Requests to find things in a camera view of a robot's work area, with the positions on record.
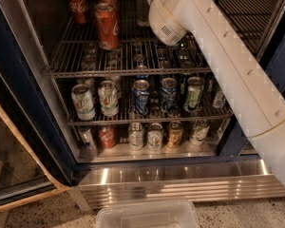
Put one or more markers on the clear plastic water bottle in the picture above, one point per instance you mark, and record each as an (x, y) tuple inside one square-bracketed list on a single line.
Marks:
[(142, 11)]

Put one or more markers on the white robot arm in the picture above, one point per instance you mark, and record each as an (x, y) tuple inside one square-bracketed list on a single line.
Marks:
[(257, 104)]

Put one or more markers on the stainless steel fridge base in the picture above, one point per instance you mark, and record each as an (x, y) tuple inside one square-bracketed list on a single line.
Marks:
[(102, 187)]

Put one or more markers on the open glass fridge door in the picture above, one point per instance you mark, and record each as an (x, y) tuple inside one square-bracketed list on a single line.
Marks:
[(23, 176)]

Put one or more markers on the blue pepsi can left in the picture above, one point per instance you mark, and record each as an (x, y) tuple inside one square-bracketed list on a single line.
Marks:
[(141, 93)]

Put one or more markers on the blue pepsi can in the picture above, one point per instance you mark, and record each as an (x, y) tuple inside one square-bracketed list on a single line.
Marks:
[(168, 93), (141, 93)]

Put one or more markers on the bottom white can left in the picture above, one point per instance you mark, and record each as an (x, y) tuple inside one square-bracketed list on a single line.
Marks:
[(135, 136)]

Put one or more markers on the bottom white green can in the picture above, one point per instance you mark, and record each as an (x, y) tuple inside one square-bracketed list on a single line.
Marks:
[(154, 136)]

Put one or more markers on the blue pepsi can right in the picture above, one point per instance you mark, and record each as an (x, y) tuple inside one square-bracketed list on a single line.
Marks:
[(168, 93)]

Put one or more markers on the bottom gold can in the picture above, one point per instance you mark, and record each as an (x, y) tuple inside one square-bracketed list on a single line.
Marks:
[(174, 134)]

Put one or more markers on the bottom red cola can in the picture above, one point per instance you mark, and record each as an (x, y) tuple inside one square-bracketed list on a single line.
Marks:
[(107, 136)]

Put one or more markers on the left white green soda can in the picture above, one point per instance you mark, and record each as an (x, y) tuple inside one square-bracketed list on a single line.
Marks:
[(83, 102)]

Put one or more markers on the bottom right white can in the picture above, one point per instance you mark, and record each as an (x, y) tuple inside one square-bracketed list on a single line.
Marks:
[(199, 132)]

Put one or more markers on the bottom silver slim can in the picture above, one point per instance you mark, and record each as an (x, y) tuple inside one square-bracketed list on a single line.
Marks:
[(87, 138)]

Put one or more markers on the silver slim can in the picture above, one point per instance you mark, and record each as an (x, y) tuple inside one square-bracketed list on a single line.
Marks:
[(218, 99), (87, 138)]

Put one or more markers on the front red cola can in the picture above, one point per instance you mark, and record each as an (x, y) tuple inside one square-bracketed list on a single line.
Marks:
[(107, 25)]

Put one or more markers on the clear plastic bin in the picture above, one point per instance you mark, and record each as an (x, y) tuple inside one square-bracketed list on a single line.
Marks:
[(174, 213)]

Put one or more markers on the left rear red cola can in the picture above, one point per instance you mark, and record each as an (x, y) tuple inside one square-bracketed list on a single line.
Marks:
[(80, 11)]

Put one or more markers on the top wire shelf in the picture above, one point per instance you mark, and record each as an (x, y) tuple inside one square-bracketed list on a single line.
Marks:
[(140, 52)]

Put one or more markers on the wire shelf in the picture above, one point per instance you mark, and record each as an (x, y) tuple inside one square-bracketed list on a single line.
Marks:
[(140, 52), (127, 114)]

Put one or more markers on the middle wire shelf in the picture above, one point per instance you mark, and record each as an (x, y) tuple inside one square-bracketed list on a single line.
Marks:
[(127, 114)]

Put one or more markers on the blue fridge centre post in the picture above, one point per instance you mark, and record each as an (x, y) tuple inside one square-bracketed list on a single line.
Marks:
[(272, 60)]

